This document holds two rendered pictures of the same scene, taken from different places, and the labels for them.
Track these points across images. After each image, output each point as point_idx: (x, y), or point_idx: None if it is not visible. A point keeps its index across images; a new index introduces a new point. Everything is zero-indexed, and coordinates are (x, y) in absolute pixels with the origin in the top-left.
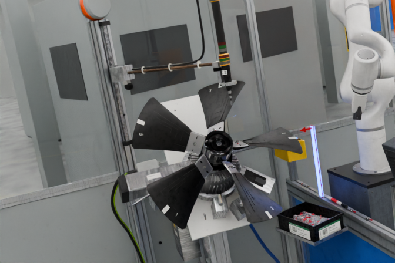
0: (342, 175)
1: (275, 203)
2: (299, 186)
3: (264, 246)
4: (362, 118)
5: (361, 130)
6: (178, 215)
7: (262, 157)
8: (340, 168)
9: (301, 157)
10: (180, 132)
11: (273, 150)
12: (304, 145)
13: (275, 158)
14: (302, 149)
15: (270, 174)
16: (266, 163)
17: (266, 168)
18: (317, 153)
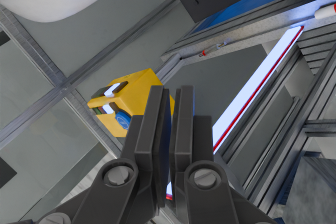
0: None
1: None
2: (211, 57)
3: None
4: None
5: None
6: None
7: (98, 85)
8: None
9: (155, 82)
10: None
11: (79, 74)
12: (129, 90)
13: (88, 62)
14: (141, 90)
15: (114, 59)
16: (103, 74)
17: (109, 70)
18: (236, 113)
